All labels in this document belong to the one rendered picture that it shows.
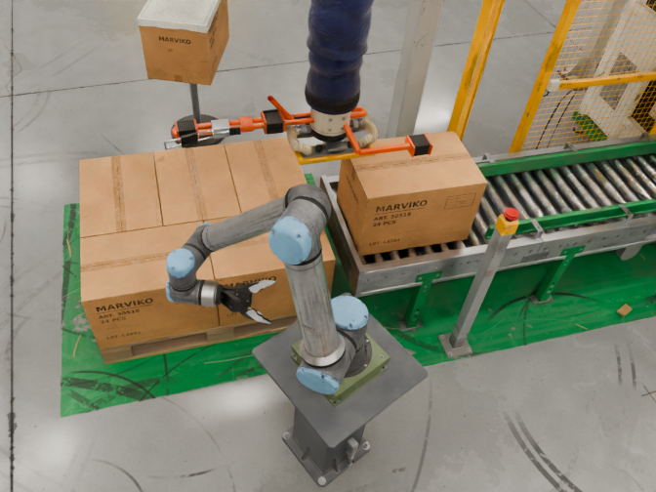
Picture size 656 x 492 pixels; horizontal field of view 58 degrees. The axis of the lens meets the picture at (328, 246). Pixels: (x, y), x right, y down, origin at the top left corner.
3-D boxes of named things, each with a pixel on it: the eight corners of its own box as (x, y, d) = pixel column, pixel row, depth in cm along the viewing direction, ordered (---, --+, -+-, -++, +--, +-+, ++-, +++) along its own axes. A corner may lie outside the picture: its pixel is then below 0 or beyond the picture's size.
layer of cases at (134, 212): (287, 185, 386) (289, 136, 356) (329, 307, 323) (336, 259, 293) (95, 211, 357) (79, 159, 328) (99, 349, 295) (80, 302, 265)
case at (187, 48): (172, 31, 412) (164, -27, 382) (229, 37, 412) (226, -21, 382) (146, 78, 371) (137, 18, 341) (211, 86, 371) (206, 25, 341)
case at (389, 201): (437, 187, 334) (454, 130, 304) (467, 239, 309) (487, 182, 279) (336, 201, 320) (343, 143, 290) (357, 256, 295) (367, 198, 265)
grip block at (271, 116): (279, 119, 251) (279, 107, 247) (285, 133, 245) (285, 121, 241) (260, 121, 249) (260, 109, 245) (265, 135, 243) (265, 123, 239)
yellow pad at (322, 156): (367, 141, 262) (369, 132, 258) (375, 155, 255) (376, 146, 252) (293, 150, 254) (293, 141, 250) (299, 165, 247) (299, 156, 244)
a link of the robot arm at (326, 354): (357, 362, 208) (332, 199, 156) (338, 404, 197) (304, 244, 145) (318, 351, 213) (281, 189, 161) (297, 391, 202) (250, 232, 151)
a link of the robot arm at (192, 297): (162, 290, 198) (166, 307, 206) (199, 294, 198) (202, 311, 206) (170, 268, 204) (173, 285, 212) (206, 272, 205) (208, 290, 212)
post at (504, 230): (458, 338, 333) (512, 212, 259) (463, 348, 329) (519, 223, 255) (447, 340, 331) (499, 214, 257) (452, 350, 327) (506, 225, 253)
